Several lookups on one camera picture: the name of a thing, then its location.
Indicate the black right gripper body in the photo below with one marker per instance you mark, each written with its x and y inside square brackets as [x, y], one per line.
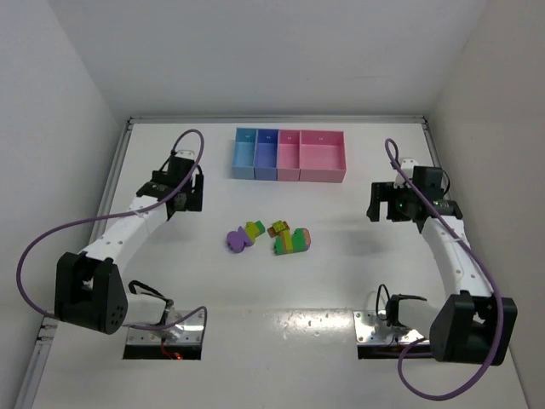
[384, 200]

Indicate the purple lego brick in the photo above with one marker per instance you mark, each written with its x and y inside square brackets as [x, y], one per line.
[238, 240]

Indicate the lime green lego brick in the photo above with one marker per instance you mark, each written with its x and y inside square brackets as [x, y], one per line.
[254, 229]

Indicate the orange and yellow lego piece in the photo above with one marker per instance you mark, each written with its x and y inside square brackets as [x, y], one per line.
[277, 227]

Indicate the green striped lego stack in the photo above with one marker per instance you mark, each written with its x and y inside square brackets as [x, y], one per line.
[291, 243]

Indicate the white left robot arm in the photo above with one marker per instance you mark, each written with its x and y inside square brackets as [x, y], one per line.
[89, 287]

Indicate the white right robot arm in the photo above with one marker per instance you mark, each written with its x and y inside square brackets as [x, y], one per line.
[463, 330]

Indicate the light blue bin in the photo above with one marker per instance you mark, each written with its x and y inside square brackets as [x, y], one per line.
[244, 154]

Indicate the large pink bin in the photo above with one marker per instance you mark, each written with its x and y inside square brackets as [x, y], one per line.
[322, 156]

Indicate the dark blue bin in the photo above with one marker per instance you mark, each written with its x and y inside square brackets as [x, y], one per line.
[266, 155]

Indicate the small pink bin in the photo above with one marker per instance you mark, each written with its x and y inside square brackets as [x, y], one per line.
[288, 157]

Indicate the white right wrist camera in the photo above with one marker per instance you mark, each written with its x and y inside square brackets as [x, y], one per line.
[407, 166]

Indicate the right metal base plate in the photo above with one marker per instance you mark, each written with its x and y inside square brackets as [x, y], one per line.
[370, 330]

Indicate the metal base plate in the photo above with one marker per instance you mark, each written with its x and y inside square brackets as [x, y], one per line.
[370, 330]
[184, 329]

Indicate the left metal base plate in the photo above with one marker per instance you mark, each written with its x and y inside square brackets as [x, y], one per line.
[184, 329]

